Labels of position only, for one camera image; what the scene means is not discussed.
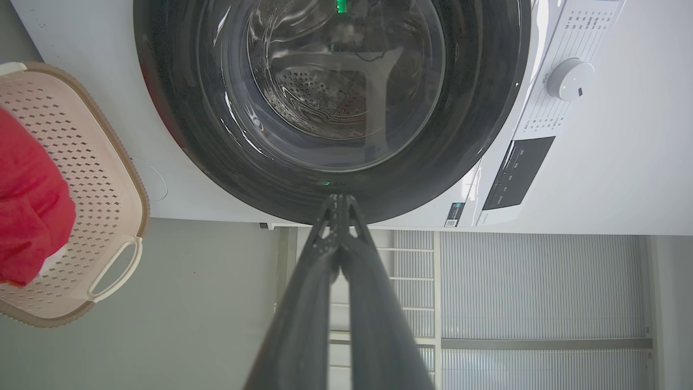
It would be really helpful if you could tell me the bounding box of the white washing machine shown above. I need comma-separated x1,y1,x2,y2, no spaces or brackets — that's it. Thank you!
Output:
10,0,693,237

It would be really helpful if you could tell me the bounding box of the pink perforated laundry basket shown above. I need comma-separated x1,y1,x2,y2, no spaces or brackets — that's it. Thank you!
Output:
0,61,151,328

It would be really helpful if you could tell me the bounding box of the black washing machine display panel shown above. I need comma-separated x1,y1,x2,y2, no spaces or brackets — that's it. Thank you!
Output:
482,136,556,211

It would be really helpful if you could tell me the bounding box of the round black washing machine door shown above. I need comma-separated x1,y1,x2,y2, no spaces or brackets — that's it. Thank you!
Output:
133,0,532,225

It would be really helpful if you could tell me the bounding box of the white round control dial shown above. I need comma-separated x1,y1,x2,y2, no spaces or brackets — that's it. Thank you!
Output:
546,57,595,102

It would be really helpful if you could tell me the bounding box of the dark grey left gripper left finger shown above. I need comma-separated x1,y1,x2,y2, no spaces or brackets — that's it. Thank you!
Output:
244,194,342,390

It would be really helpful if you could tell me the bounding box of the white ribbed cabinet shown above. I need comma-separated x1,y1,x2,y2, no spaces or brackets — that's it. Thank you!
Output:
275,226,658,390

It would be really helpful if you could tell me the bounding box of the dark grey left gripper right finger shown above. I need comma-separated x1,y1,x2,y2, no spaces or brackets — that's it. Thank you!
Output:
339,194,435,390

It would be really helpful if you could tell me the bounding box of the red garment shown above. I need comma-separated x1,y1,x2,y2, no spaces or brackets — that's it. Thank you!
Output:
0,107,77,287

